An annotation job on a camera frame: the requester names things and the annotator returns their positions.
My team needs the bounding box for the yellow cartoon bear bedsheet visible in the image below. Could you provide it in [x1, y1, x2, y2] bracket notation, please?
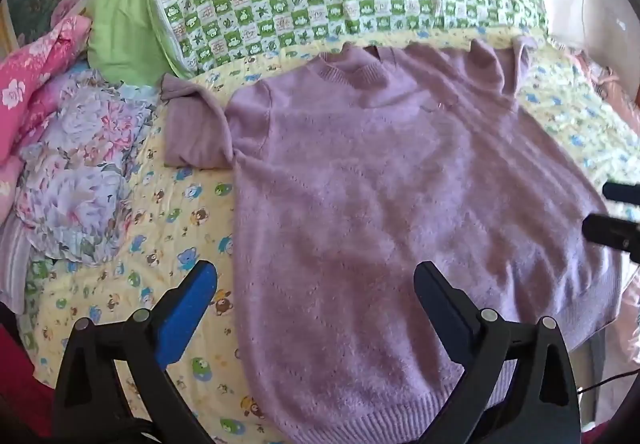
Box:
[18, 40, 639, 443]

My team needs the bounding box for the pink fabric at bedside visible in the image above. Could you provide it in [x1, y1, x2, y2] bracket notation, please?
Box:
[570, 49, 640, 134]

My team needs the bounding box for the lilac floral folded cloth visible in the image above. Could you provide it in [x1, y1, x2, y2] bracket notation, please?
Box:
[15, 70, 160, 265]

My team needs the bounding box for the purple knitted sweater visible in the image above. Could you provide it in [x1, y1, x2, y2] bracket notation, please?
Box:
[162, 37, 623, 443]

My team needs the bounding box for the pink floral blanket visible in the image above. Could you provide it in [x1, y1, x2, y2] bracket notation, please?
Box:
[1, 16, 91, 223]

